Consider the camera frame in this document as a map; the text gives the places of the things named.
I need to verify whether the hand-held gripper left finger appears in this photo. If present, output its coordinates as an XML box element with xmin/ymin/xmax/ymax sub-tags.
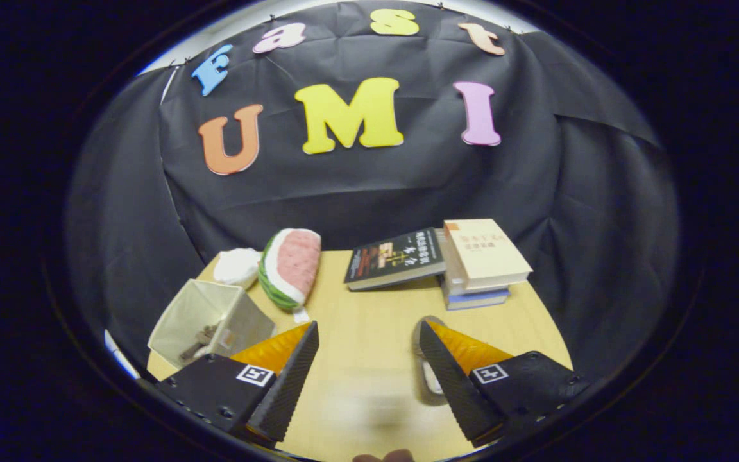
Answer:
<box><xmin>153</xmin><ymin>320</ymin><xmax>320</xmax><ymax>449</ymax></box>

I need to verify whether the black backdrop cloth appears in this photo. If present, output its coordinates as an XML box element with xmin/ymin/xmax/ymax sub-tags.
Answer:
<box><xmin>65</xmin><ymin>0</ymin><xmax>681</xmax><ymax>386</ymax></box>

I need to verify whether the beige cover book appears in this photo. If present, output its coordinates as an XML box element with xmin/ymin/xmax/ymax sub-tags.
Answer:
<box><xmin>443</xmin><ymin>219</ymin><xmax>533</xmax><ymax>290</ymax></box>

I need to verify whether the blue cover book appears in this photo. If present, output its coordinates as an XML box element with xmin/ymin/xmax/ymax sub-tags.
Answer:
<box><xmin>445</xmin><ymin>288</ymin><xmax>511</xmax><ymax>311</ymax></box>

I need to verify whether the black cover book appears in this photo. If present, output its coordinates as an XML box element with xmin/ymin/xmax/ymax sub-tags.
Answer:
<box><xmin>343</xmin><ymin>227</ymin><xmax>448</xmax><ymax>292</ymax></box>

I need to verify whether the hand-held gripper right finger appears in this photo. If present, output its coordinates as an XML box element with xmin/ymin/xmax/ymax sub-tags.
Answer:
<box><xmin>418</xmin><ymin>320</ymin><xmax>591</xmax><ymax>449</ymax></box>

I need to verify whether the watermelon slice plush toy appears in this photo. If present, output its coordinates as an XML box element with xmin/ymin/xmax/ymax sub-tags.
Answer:
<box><xmin>258</xmin><ymin>228</ymin><xmax>323</xmax><ymax>324</ymax></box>

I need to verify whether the beige fabric storage box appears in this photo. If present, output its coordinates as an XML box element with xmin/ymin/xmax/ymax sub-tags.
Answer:
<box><xmin>148</xmin><ymin>278</ymin><xmax>276</xmax><ymax>370</ymax></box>

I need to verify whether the white plush toy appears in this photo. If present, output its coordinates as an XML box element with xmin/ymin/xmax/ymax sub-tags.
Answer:
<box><xmin>213</xmin><ymin>248</ymin><xmax>263</xmax><ymax>290</ymax></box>

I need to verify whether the grey white book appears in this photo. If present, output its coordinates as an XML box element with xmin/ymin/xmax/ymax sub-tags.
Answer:
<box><xmin>436</xmin><ymin>229</ymin><xmax>511</xmax><ymax>300</ymax></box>

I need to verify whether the brown shoe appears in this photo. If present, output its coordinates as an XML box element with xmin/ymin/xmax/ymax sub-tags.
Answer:
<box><xmin>179</xmin><ymin>323</ymin><xmax>221</xmax><ymax>362</ymax></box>
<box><xmin>412</xmin><ymin>315</ymin><xmax>449</xmax><ymax>407</ymax></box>

